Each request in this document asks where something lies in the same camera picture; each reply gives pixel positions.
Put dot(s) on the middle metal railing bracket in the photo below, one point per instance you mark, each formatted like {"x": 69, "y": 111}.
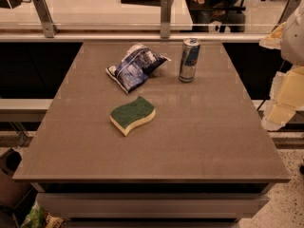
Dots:
{"x": 165, "y": 18}

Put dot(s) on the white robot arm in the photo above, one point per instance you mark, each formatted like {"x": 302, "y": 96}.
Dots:
{"x": 292, "y": 43}

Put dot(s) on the right metal railing bracket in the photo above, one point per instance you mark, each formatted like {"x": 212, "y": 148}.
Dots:
{"x": 292, "y": 11}

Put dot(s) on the silver blue energy drink can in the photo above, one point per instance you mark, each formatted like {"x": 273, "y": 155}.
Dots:
{"x": 189, "y": 58}

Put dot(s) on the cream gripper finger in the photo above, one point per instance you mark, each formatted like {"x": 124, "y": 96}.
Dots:
{"x": 286, "y": 97}
{"x": 273, "y": 40}

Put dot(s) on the yellow snack package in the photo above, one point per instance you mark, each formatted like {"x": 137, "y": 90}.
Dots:
{"x": 53, "y": 222}

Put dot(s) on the brown cardboard box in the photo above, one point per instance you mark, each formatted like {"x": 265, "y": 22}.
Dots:
{"x": 11, "y": 191}

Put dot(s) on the person in background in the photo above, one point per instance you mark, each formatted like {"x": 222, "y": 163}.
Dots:
{"x": 206, "y": 12}

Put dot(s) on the left metal railing bracket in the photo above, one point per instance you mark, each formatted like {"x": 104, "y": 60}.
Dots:
{"x": 48, "y": 26}

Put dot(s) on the blue chip bag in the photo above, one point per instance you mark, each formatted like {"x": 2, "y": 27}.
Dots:
{"x": 135, "y": 67}

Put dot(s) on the green yellow sponge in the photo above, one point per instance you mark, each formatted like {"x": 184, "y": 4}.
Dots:
{"x": 129, "y": 116}

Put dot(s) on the metal railing bracket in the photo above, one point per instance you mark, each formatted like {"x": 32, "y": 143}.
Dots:
{"x": 165, "y": 18}
{"x": 48, "y": 26}
{"x": 292, "y": 11}

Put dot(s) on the green snack bag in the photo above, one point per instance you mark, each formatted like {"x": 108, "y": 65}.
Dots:
{"x": 36, "y": 217}

